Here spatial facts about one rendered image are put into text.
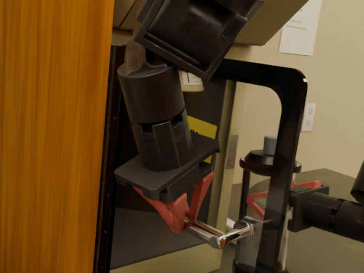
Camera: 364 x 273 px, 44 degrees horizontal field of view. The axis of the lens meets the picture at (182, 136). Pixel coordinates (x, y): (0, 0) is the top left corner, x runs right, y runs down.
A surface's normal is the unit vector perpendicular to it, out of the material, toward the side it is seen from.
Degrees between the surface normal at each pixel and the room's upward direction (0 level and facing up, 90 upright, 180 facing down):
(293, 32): 90
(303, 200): 85
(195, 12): 81
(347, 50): 90
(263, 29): 135
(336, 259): 0
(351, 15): 90
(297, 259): 0
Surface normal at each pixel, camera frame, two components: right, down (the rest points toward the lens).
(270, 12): 0.37, 0.85
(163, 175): -0.18, -0.85
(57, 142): -0.76, 0.05
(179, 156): 0.54, 0.33
